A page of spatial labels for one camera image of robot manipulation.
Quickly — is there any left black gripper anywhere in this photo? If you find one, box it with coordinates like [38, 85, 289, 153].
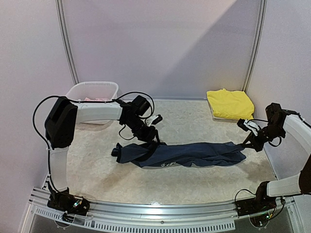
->
[124, 116, 161, 146]

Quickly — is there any navy blue tank top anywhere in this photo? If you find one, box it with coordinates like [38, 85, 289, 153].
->
[111, 142, 246, 168]

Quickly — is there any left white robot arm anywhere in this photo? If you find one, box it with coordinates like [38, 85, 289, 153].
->
[39, 92, 160, 211]

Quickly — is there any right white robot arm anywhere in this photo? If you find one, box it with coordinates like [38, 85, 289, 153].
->
[237, 103, 311, 212]

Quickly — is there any white plastic laundry basket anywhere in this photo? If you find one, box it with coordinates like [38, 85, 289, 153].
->
[66, 82, 122, 124]

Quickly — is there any folded yellow shirt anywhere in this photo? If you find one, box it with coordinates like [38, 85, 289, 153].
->
[207, 88, 255, 120]

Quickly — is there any pink crumpled garment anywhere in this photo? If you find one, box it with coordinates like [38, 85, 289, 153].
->
[84, 97, 109, 102]

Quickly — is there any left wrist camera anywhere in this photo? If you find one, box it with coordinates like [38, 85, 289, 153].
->
[145, 114, 163, 126]

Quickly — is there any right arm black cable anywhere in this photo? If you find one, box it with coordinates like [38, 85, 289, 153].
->
[267, 135, 284, 148]

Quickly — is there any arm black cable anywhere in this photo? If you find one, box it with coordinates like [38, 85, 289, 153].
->
[267, 135, 284, 148]
[33, 91, 155, 190]

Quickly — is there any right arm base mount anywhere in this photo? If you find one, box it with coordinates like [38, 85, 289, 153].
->
[234, 189, 278, 219]

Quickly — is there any aluminium front rail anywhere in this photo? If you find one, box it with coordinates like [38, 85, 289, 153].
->
[21, 188, 303, 233]

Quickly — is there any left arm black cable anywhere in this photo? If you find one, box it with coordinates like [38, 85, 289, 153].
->
[33, 91, 155, 190]

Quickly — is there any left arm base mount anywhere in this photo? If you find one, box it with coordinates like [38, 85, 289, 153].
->
[47, 189, 90, 216]

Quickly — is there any right aluminium frame post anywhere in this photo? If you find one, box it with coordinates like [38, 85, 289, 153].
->
[242, 0, 267, 93]

